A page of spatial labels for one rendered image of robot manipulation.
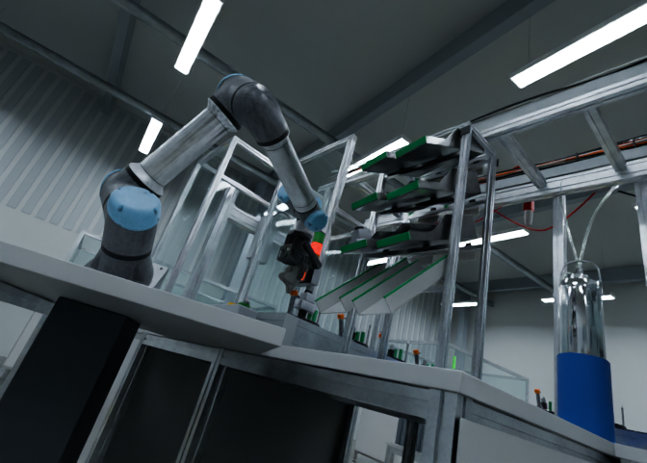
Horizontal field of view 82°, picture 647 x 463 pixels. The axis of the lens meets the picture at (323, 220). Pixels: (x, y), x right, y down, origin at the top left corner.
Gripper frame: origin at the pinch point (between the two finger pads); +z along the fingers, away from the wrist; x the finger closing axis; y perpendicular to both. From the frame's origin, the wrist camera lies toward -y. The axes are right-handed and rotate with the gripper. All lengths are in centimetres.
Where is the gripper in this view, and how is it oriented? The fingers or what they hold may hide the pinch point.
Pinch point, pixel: (290, 290)
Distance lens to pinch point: 129.9
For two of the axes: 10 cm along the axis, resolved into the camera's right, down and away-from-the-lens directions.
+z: -2.5, 8.7, -4.2
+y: -7.1, -4.6, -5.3
